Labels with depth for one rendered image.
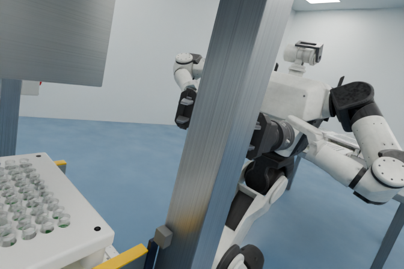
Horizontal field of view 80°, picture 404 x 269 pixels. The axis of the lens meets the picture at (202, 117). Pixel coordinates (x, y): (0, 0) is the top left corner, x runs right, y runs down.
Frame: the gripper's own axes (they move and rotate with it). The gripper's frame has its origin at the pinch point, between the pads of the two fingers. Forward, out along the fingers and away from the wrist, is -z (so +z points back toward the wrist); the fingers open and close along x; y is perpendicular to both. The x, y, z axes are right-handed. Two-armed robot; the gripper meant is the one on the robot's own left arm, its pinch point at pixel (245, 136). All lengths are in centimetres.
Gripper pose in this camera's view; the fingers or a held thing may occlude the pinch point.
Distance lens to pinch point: 60.4
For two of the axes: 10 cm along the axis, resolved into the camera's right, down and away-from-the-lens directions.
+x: -2.5, 9.5, 2.0
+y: -6.5, -3.2, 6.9
